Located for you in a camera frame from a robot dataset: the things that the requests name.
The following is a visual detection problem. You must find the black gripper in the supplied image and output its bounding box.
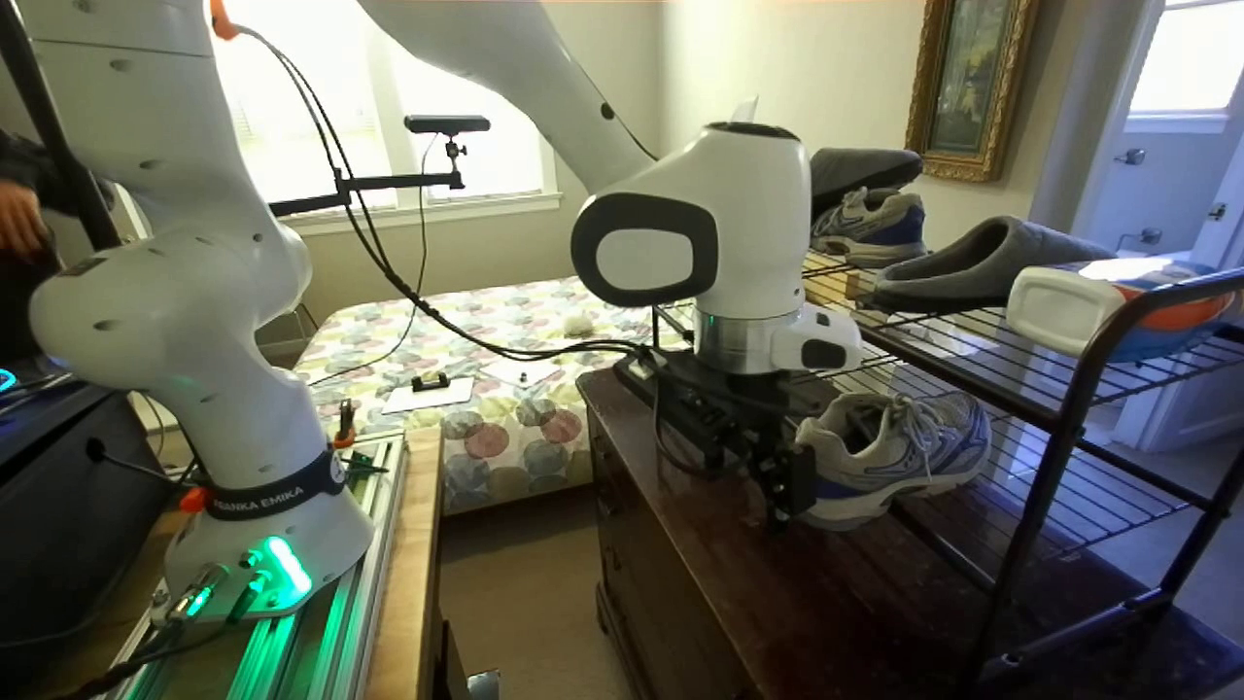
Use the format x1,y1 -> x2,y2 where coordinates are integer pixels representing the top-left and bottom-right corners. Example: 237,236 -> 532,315
651,358 -> 825,530

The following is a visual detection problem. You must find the grey blue sneaker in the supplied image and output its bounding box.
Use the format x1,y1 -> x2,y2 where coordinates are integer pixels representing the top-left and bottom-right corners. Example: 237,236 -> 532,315
789,383 -> 1000,531
808,185 -> 933,272

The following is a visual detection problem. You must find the person hand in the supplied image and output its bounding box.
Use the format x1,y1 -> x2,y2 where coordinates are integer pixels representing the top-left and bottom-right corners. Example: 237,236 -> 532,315
0,177 -> 49,264

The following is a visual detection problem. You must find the dark wooden dresser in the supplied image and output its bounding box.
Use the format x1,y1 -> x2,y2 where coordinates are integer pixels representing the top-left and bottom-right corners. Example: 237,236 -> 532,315
575,363 -> 1244,700

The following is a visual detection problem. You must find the bed with floral bedspread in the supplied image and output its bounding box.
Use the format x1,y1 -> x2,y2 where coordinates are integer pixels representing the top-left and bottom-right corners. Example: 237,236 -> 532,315
287,267 -> 710,520

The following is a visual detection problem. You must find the white paper sheet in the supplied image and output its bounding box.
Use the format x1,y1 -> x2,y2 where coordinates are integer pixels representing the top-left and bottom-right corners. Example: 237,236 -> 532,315
375,370 -> 479,421
486,350 -> 575,394

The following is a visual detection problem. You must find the dark grey slipper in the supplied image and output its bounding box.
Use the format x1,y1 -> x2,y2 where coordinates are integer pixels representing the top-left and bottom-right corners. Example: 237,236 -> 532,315
808,142 -> 930,221
852,215 -> 1119,320

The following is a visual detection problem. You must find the black metal shoe rack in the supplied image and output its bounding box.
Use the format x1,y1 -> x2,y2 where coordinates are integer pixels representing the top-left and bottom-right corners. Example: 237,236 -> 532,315
650,246 -> 1244,700

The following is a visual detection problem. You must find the white wipes container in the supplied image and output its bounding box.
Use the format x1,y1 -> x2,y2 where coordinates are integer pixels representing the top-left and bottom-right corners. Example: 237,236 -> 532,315
1004,253 -> 1244,370

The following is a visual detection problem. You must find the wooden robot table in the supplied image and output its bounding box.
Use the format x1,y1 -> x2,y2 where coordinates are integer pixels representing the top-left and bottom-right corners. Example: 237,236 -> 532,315
356,421 -> 452,700

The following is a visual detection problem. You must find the small red-brown tool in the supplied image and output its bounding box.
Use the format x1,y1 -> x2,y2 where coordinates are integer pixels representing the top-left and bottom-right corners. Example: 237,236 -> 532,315
331,398 -> 360,456

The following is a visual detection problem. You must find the gold framed picture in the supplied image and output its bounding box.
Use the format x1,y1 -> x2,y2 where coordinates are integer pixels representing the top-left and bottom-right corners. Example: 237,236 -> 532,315
900,0 -> 1045,185

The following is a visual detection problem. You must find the aluminium mounting plate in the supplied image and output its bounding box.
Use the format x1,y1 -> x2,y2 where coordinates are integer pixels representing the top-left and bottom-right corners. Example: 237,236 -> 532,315
109,430 -> 416,700

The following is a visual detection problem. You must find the white panel door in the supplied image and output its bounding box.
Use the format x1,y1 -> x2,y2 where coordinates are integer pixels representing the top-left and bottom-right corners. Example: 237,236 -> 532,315
1069,0 -> 1244,459

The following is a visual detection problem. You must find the bright window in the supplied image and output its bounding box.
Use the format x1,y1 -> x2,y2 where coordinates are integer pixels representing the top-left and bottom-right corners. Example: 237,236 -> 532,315
210,0 -> 571,232

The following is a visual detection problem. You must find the black equipment case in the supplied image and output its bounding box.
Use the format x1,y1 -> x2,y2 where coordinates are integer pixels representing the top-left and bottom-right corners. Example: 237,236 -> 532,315
0,365 -> 177,665

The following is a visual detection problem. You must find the black stand pole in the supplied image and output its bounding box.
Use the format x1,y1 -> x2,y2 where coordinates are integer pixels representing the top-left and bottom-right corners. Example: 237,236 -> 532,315
0,0 -> 112,256

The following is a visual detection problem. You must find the thin black camera cable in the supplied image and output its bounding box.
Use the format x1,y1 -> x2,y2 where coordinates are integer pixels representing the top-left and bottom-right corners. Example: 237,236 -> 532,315
308,177 -> 438,394

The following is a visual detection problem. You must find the black stereo camera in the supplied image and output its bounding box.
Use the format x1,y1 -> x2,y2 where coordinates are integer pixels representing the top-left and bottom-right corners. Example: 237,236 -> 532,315
400,109 -> 499,142

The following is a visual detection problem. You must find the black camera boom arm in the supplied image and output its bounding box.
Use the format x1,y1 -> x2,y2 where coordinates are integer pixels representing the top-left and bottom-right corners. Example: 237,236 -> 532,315
265,133 -> 475,221

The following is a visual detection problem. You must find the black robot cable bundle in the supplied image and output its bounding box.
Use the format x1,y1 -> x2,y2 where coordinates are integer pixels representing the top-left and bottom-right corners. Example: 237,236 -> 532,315
229,22 -> 663,373

